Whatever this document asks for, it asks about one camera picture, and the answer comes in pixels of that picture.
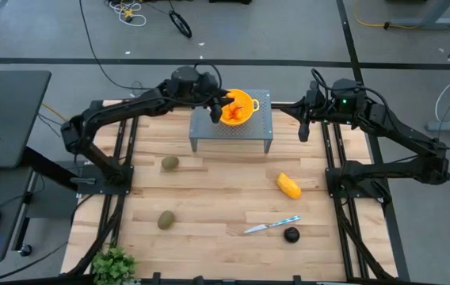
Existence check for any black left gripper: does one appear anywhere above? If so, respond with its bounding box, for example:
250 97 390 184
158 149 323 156
204 89 237 124

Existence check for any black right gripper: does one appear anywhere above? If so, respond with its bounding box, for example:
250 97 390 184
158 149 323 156
281 97 323 143

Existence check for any yellow toy corn cob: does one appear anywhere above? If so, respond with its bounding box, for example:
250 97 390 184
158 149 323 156
275 172 303 200

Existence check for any brown green toy kiwi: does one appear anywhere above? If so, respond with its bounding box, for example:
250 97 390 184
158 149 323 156
157 210 177 231
160 155 181 173

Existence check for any yellow plastic colander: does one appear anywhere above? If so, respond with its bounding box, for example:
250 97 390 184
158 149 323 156
219 88 261 127

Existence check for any grey perforated metal stand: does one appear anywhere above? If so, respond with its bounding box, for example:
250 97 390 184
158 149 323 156
188 89 274 154

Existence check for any dark purple toy plum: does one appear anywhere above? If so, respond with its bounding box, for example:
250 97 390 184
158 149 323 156
283 226 301 245

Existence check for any green plant in white pot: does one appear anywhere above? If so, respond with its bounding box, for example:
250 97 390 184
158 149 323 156
91 244 138 285

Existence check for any black standing desk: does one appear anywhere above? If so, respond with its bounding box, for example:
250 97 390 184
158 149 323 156
0 70 52 169

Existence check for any grey desk surface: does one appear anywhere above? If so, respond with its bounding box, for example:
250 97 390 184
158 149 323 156
0 165 38 264

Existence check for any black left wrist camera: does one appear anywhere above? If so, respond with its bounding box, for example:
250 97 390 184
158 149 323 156
198 71 221 95

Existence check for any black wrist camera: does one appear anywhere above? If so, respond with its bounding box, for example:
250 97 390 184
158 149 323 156
306 80 330 105
198 71 221 95

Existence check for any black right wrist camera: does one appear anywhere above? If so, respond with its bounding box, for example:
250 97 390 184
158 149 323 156
306 80 330 105

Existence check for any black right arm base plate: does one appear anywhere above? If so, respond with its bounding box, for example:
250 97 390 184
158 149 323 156
325 159 389 200

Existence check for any black cable loop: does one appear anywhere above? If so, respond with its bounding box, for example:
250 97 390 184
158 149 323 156
168 9 193 40

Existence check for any knife with blue patterned handle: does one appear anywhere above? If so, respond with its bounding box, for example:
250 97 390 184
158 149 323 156
243 215 302 235

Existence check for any white cable coil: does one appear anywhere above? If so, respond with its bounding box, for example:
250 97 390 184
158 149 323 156
105 0 147 28

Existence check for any long thin black cable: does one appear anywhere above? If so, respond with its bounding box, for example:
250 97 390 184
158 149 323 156
78 0 153 91

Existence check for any yellow floor cable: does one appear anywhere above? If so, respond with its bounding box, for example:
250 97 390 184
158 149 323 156
353 0 450 45

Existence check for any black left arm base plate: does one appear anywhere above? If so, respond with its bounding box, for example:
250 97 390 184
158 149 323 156
75 163 135 196

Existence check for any yellow hanging cable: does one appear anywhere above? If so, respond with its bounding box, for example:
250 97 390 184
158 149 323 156
40 101 68 122

